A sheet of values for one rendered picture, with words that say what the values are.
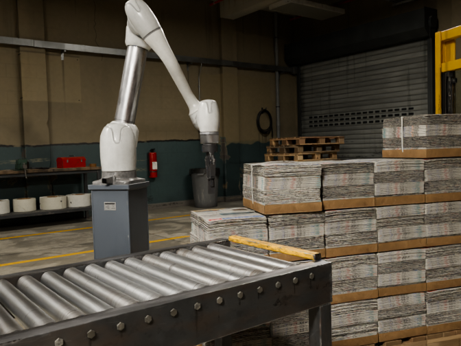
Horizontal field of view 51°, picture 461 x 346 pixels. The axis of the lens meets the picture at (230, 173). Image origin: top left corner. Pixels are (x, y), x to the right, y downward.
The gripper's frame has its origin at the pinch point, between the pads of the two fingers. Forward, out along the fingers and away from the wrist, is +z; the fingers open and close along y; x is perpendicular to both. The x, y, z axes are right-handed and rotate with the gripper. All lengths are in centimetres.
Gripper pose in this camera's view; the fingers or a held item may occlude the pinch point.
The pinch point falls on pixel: (210, 186)
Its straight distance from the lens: 233.9
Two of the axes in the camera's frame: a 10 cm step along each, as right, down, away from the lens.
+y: -3.0, -0.4, 9.5
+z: 0.3, 10.0, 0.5
